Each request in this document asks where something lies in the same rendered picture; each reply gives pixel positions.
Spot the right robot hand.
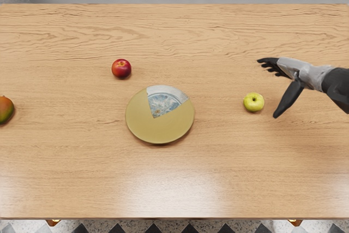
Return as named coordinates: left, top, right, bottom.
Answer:
left=256, top=57, right=335, bottom=120

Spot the yellow plate with blue pattern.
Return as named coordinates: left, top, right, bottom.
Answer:
left=124, top=85, right=196, bottom=145

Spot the green apple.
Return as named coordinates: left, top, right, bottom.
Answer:
left=243, top=92, right=265, bottom=113

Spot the red apple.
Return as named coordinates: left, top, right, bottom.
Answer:
left=111, top=58, right=132, bottom=79

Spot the red green mango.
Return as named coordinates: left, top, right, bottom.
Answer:
left=0, top=95, right=15, bottom=125

